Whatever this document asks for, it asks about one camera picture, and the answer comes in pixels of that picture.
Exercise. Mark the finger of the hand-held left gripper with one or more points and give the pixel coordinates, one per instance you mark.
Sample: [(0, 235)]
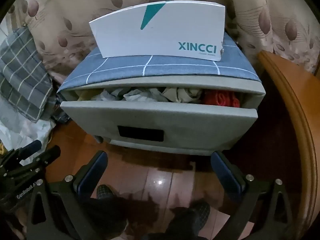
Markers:
[(48, 155), (30, 147)]

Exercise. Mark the plaid slipper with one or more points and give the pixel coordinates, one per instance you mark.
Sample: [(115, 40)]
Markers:
[(106, 191), (201, 208)]

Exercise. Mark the wooden drawer with grey front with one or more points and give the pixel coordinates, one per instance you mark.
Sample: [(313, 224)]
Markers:
[(87, 122)]

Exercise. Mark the red garment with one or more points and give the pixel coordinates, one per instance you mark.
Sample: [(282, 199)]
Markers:
[(220, 98)]

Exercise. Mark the beige white garment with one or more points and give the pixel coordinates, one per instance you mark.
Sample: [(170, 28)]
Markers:
[(180, 93)]

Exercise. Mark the dark printed package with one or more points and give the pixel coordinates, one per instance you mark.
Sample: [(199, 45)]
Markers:
[(60, 117)]

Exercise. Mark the white shoe box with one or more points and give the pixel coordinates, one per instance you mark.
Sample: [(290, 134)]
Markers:
[(162, 35)]

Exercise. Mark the brown wooden bed frame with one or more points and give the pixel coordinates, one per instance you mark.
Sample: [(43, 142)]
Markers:
[(300, 130)]

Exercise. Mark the person's right leg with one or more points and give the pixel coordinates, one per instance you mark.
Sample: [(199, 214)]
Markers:
[(180, 225)]

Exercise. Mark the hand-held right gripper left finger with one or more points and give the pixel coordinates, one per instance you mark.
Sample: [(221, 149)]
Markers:
[(92, 173)]

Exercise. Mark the blue checked cloth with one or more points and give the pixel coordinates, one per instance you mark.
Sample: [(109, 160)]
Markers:
[(175, 66)]

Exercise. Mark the grey plaid cloth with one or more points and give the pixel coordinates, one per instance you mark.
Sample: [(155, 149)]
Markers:
[(22, 67)]

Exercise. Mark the white plastic bag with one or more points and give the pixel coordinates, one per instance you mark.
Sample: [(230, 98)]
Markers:
[(15, 130)]

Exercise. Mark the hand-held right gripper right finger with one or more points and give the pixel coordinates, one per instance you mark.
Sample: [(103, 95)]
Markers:
[(227, 173)]

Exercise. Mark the pale blue white garment bundle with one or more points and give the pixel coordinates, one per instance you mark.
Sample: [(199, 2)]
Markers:
[(140, 96)]

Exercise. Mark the leaf print bed sheet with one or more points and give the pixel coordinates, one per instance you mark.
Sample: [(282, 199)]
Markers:
[(75, 17)]

